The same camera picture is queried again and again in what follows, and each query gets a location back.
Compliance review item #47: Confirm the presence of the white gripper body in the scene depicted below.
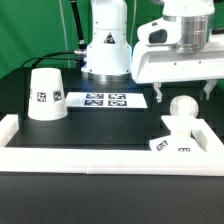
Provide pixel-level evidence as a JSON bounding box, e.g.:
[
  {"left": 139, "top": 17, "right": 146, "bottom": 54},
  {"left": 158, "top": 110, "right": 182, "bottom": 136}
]
[{"left": 131, "top": 16, "right": 224, "bottom": 84}]

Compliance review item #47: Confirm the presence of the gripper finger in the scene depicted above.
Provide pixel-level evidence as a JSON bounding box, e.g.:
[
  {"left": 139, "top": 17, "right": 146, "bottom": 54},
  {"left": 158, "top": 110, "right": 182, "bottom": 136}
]
[
  {"left": 153, "top": 83, "right": 163, "bottom": 102},
  {"left": 199, "top": 80, "right": 217, "bottom": 100}
]

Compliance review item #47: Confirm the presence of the white lamp bulb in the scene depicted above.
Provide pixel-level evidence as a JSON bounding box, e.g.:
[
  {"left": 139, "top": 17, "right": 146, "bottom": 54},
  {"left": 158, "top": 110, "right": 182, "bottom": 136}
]
[{"left": 170, "top": 95, "right": 199, "bottom": 117}]

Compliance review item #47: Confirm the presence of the white lamp base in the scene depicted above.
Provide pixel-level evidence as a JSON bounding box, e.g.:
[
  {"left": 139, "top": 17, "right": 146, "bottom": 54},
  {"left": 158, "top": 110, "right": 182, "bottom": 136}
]
[{"left": 149, "top": 115, "right": 204, "bottom": 153}]

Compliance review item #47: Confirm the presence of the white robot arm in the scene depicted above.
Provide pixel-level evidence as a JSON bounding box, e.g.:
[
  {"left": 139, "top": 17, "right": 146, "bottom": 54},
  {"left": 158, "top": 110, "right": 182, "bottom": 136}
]
[{"left": 82, "top": 0, "right": 224, "bottom": 93}]

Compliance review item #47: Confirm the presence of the white lamp shade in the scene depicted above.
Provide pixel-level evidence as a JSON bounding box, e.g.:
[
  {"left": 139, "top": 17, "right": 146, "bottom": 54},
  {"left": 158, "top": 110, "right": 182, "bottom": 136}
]
[{"left": 28, "top": 68, "right": 68, "bottom": 121}]

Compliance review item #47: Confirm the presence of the white marker sheet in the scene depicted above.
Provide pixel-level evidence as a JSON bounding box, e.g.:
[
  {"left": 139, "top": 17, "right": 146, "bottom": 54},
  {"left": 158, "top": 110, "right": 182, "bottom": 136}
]
[{"left": 66, "top": 92, "right": 147, "bottom": 109}]

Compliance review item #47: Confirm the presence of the black cable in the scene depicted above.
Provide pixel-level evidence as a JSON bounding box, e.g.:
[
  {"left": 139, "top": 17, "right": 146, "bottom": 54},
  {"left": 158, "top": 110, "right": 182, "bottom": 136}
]
[{"left": 20, "top": 0, "right": 88, "bottom": 69}]

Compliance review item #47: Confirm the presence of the thin grey cable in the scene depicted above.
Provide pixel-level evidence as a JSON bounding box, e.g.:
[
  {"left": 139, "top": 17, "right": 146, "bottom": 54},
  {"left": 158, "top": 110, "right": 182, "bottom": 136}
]
[{"left": 58, "top": 0, "right": 72, "bottom": 69}]

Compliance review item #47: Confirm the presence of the white U-shaped border frame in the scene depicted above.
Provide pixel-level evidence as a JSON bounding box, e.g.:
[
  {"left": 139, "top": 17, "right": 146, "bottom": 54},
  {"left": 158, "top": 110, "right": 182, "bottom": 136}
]
[{"left": 0, "top": 114, "right": 224, "bottom": 176}]

